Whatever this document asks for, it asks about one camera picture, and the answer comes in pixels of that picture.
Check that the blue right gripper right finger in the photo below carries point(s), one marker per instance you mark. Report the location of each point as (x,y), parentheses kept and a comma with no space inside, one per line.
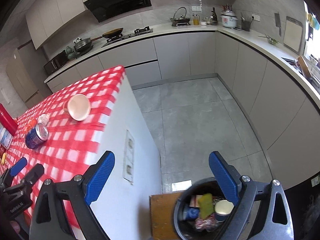
(226,176)

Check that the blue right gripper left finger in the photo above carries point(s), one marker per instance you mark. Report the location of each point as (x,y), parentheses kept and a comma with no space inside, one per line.
(97,175)

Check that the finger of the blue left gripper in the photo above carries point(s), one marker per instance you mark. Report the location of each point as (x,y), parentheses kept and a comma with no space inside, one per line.
(18,167)

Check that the blue Pepsi can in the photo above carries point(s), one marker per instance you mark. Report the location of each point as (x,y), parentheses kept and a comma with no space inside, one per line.
(36,136)

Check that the clear plastic bag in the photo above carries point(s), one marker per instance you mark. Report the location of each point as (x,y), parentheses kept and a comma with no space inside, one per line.
(209,224)

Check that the black trash bin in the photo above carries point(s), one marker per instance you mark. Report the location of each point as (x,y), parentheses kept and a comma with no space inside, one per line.
(185,228)

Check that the person's hand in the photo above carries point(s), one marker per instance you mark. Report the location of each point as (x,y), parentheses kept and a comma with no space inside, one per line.
(15,226)

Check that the white blue paper bowl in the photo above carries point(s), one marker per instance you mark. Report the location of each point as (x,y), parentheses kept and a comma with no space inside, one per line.
(223,209)

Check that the white blue jar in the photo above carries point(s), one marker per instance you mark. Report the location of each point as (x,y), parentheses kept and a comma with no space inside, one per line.
(5,138)

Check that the red bottle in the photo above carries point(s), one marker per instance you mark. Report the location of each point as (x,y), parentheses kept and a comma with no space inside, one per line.
(7,121)

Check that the orange plastic bag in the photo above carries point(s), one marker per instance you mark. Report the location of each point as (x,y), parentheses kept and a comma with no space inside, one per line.
(31,124)

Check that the red checkered tablecloth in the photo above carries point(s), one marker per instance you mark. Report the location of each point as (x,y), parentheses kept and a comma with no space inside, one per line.
(59,210)

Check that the wooden board on floor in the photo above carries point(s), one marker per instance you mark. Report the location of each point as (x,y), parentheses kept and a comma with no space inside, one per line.
(161,212)

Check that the red paper cup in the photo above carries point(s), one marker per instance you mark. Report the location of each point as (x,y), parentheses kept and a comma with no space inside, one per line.
(78,107)

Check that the black microwave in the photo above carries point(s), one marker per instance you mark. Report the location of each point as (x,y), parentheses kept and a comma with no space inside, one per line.
(56,63)

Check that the black lidded pan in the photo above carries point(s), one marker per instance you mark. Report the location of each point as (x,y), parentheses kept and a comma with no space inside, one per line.
(82,44)

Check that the utensil holder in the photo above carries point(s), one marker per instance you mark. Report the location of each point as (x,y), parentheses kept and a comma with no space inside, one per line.
(246,23)

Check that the dark wine bottle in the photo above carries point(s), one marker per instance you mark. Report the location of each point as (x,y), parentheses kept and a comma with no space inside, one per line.
(213,18)

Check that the wok on stove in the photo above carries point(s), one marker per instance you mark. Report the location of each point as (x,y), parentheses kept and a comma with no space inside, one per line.
(110,34)

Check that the white rice cooker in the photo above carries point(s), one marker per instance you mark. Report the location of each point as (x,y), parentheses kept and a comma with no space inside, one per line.
(229,19)

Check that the white cutting board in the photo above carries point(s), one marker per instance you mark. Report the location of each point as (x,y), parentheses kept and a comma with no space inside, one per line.
(293,34)

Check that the cleaver knife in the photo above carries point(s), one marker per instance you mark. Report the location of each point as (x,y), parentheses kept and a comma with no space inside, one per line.
(278,22)

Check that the orange oil bottle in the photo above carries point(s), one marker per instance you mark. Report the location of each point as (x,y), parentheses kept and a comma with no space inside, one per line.
(196,19)

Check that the gas stove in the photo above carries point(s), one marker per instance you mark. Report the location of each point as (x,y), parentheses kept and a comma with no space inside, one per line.
(136,32)

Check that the black range hood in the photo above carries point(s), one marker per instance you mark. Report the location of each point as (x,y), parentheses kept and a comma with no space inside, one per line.
(106,9)

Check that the wall socket panel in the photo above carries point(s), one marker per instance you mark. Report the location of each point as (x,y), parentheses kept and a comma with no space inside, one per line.
(129,157)

